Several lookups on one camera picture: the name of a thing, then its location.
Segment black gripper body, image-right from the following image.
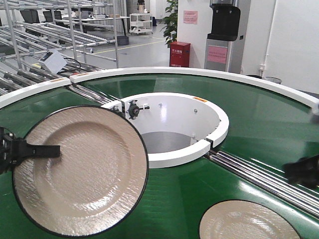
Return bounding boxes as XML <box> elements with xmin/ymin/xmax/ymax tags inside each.
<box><xmin>283</xmin><ymin>154</ymin><xmax>319</xmax><ymax>188</ymax></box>

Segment black gripper body, image-left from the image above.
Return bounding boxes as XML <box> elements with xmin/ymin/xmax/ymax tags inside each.
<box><xmin>0</xmin><ymin>127</ymin><xmax>12</xmax><ymax>174</ymax></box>

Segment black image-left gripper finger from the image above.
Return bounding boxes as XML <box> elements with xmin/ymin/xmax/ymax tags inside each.
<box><xmin>10</xmin><ymin>139</ymin><xmax>60</xmax><ymax>165</ymax></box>

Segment beige plate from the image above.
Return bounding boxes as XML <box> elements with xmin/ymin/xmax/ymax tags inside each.
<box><xmin>12</xmin><ymin>106</ymin><xmax>149</xmax><ymax>238</ymax></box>
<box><xmin>199</xmin><ymin>200</ymin><xmax>300</xmax><ymax>239</ymax></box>

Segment white trolley shelf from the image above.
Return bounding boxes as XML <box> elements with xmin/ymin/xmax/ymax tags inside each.
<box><xmin>129</xmin><ymin>13</ymin><xmax>153</xmax><ymax>35</ymax></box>

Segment steel conveyor rollers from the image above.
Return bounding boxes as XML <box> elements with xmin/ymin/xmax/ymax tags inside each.
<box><xmin>204</xmin><ymin>150</ymin><xmax>319</xmax><ymax>219</ymax></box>

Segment green conveyor belt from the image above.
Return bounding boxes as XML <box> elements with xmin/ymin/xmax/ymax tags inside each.
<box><xmin>0</xmin><ymin>73</ymin><xmax>319</xmax><ymax>239</ymax></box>

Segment white outer conveyor rim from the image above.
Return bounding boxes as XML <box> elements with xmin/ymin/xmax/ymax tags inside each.
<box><xmin>0</xmin><ymin>67</ymin><xmax>319</xmax><ymax>116</ymax></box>

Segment grey control box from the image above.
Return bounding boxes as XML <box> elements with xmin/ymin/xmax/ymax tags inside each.
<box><xmin>38</xmin><ymin>50</ymin><xmax>67</xmax><ymax>74</ymax></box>

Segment metal roller rack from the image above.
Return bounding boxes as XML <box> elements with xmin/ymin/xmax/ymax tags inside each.
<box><xmin>0</xmin><ymin>0</ymin><xmax>119</xmax><ymax>95</ymax></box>

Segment black water dispenser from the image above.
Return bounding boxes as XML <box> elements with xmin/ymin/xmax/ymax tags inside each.
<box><xmin>204</xmin><ymin>0</ymin><xmax>241</xmax><ymax>72</ymax></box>

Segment red fire extinguisher box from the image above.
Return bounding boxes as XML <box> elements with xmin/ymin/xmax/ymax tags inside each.
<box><xmin>169</xmin><ymin>41</ymin><xmax>191</xmax><ymax>67</ymax></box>

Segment green potted plant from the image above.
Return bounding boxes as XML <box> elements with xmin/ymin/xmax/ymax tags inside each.
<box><xmin>161</xmin><ymin>0</ymin><xmax>178</xmax><ymax>48</ymax></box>

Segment white inner conveyor ring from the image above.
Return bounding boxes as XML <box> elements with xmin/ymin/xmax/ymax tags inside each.
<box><xmin>101</xmin><ymin>92</ymin><xmax>230</xmax><ymax>169</ymax></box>

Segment pink wall notice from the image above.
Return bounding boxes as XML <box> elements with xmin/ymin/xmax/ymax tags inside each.
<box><xmin>183</xmin><ymin>10</ymin><xmax>198</xmax><ymax>24</ymax></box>

